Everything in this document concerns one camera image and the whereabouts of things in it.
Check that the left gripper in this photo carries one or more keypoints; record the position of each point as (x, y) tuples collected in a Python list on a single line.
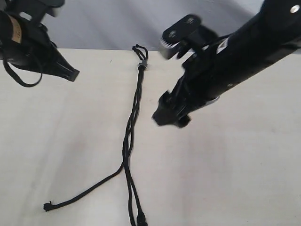
[(37, 53)]

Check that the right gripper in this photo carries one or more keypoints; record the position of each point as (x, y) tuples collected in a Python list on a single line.
[(195, 89)]

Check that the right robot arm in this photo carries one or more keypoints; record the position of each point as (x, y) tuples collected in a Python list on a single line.
[(269, 36)]

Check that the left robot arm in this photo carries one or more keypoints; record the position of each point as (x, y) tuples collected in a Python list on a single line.
[(10, 37)]

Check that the grey zip tie binding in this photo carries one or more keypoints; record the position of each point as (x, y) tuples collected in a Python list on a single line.
[(143, 65)]

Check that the white backdrop cloth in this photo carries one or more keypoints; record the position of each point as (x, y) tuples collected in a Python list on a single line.
[(119, 24)]

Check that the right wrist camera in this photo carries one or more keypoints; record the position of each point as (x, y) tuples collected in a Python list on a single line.
[(187, 33)]

